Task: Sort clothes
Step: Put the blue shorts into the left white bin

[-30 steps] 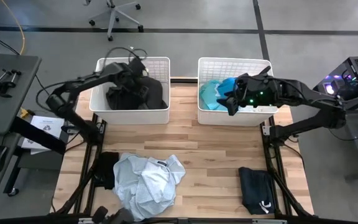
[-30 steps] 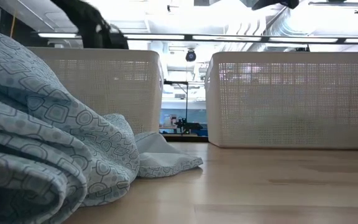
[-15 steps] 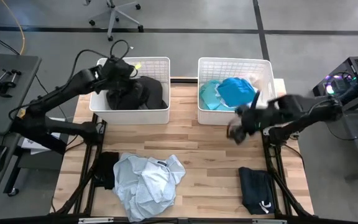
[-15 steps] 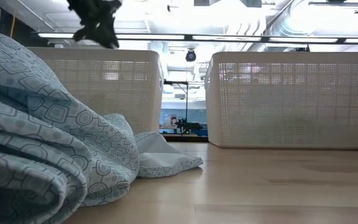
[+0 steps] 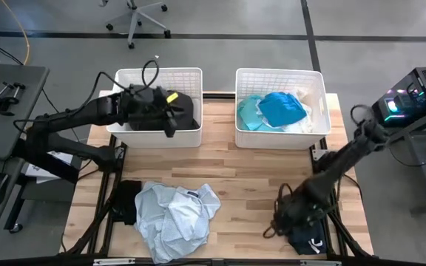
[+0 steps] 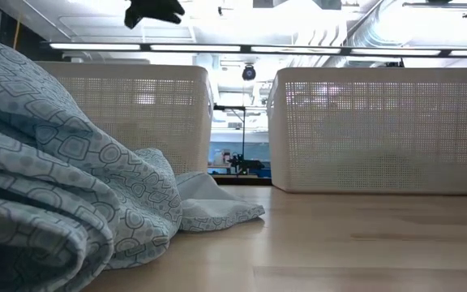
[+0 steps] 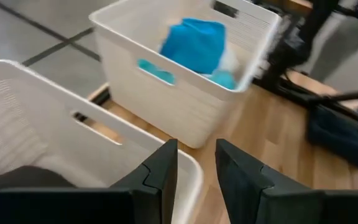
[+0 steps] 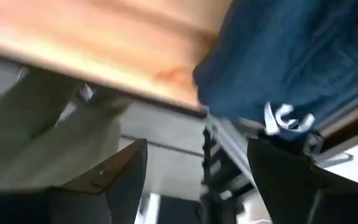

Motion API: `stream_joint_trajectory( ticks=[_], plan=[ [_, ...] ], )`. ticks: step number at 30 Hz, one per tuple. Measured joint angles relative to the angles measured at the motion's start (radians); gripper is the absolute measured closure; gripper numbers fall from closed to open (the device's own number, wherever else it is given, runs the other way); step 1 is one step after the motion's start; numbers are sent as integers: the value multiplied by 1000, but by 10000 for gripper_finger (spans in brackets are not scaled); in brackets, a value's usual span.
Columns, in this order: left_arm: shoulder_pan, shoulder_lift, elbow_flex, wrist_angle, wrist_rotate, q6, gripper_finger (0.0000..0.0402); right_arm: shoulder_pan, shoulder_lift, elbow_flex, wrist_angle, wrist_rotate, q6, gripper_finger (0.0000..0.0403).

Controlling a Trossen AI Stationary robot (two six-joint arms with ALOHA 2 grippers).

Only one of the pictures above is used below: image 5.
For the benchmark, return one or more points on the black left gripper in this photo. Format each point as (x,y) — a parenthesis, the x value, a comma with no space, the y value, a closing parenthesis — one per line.
(146,107)

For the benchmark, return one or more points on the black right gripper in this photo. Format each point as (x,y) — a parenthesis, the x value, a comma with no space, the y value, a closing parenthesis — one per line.
(298,212)

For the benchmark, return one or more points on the white papers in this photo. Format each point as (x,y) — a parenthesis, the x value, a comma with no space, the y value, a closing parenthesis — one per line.
(37,173)

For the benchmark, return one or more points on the grey office chair base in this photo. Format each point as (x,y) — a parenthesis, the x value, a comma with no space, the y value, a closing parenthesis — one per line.
(137,18)

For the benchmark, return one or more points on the small black garment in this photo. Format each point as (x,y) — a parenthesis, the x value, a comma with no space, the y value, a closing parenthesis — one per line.
(126,201)

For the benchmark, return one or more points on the bright blue garment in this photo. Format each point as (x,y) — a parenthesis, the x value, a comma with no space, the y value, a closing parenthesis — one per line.
(281,109)

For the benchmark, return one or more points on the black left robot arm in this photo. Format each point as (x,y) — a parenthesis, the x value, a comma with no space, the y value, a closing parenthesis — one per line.
(69,114)

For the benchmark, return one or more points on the teal garment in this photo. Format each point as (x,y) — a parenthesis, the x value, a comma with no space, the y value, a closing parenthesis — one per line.
(248,112)

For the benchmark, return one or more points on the white plastic laundry basket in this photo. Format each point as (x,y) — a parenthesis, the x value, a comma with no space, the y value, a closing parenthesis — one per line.
(279,139)
(154,136)

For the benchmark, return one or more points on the black clamp tool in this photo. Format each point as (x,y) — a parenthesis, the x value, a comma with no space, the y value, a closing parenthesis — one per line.
(2,99)

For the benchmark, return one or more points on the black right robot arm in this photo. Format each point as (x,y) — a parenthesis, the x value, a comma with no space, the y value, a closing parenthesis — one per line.
(338,166)

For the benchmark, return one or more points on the light blue patterned shirt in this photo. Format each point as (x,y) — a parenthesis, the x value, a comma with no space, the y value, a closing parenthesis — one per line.
(176,221)

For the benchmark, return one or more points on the black computer tower with lights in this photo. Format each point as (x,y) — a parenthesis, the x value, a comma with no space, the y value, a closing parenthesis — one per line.
(412,96)

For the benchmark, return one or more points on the navy garment with white print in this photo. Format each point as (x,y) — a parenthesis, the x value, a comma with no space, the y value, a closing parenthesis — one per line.
(307,240)

